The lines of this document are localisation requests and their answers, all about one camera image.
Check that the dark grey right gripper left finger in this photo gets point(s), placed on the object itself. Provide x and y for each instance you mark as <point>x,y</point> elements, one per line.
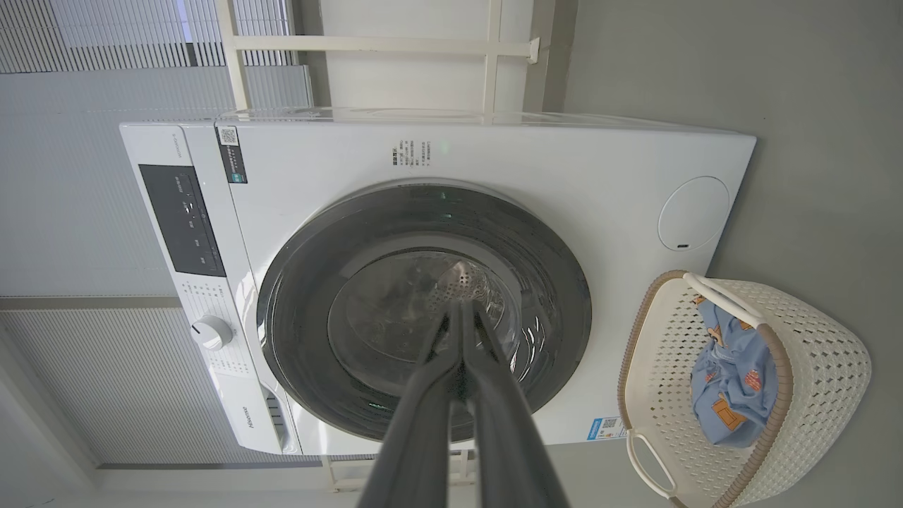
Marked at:
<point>423,423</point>

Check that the white slatted window blind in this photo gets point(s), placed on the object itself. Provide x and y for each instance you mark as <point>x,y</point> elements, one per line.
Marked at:
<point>106,28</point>

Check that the blue cartoon print garment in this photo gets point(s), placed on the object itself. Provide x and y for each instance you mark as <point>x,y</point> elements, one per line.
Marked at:
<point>734,395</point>
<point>719,324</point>

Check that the white metal rack frame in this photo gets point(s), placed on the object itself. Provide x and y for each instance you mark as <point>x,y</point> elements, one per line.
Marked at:
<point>367,44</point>

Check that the washing machine glass door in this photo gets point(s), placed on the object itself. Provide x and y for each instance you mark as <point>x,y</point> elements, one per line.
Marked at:
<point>310,282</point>

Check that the cream perforated plastic laundry basket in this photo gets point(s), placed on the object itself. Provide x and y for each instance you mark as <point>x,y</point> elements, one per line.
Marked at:
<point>818,367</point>

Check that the white front-load washing machine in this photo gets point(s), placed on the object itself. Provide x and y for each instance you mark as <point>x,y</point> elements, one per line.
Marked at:
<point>494,155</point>

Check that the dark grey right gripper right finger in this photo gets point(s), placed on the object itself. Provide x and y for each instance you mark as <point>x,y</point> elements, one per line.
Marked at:
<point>504,430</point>

